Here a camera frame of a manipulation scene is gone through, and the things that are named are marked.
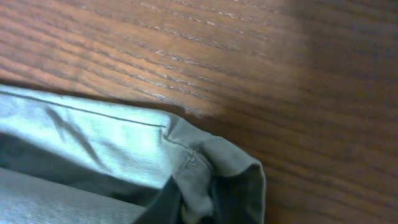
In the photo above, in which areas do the khaki green shorts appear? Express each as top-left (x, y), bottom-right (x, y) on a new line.
top-left (1, 85), bottom-right (266, 223)

